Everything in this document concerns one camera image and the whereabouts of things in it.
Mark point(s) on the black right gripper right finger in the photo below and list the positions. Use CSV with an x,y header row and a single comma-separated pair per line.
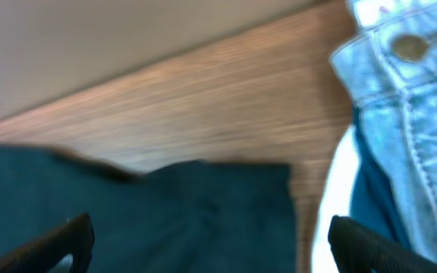
x,y
357,249

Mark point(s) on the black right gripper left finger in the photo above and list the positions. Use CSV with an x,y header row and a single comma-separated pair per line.
x,y
74,239

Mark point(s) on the black shorts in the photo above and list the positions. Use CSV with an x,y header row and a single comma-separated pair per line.
x,y
192,216

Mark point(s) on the blue t-shirt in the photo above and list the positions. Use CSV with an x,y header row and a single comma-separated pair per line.
x,y
372,202

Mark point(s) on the light blue denim shorts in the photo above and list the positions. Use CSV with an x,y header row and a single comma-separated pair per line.
x,y
390,72

